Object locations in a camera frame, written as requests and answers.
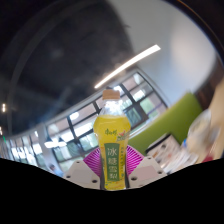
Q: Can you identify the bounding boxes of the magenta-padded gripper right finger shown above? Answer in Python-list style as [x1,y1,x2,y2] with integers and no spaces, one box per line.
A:
[125,145,168,190]

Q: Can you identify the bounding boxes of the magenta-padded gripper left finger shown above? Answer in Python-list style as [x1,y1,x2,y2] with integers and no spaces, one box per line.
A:
[63,147,104,190]

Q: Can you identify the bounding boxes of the yellow drink bottle green label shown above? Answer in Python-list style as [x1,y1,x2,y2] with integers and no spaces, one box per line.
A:
[92,88,132,191]

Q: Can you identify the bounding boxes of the person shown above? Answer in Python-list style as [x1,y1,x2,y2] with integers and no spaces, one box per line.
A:
[49,163,65,178]

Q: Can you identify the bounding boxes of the black pendant ceiling lamps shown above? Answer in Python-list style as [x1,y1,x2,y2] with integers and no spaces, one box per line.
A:
[43,109,83,150]

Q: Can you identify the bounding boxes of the green upholstered booth bench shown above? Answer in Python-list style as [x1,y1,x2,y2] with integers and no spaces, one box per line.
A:
[128,92,204,156]

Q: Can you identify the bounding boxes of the long curved light strip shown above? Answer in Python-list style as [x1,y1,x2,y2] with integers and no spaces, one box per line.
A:
[93,44,162,90]

